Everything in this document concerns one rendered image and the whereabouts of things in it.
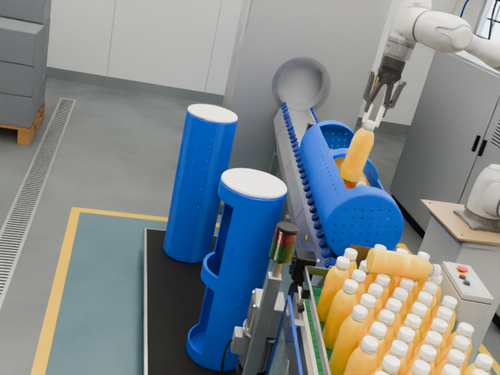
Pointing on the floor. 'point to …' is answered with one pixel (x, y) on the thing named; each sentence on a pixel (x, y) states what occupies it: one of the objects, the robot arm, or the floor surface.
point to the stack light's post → (262, 324)
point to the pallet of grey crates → (23, 65)
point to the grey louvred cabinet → (449, 138)
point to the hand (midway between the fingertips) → (373, 114)
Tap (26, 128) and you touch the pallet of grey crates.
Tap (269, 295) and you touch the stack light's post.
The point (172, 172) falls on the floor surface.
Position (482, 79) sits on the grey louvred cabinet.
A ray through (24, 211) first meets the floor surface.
